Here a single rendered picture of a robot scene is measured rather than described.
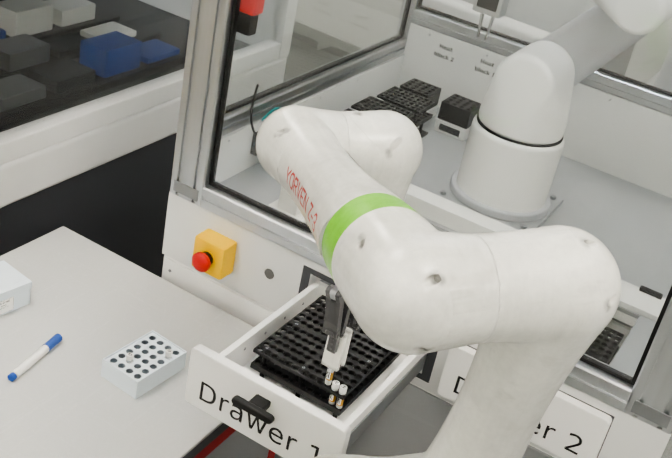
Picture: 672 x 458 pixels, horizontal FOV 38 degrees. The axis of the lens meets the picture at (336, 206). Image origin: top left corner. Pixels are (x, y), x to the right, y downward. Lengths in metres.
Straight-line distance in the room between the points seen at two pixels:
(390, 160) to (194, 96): 0.61
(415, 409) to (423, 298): 0.94
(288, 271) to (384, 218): 0.88
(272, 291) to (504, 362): 0.89
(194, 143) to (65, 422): 0.57
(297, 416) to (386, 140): 0.45
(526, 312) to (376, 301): 0.15
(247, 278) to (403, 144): 0.67
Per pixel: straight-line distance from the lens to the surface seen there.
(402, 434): 1.88
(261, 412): 1.50
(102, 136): 2.29
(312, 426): 1.50
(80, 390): 1.74
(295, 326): 1.70
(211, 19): 1.78
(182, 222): 1.96
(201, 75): 1.82
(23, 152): 2.12
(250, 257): 1.88
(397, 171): 1.34
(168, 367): 1.75
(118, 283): 2.00
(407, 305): 0.90
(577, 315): 0.99
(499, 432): 1.14
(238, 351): 1.66
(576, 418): 1.69
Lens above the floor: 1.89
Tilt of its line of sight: 28 degrees down
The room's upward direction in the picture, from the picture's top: 12 degrees clockwise
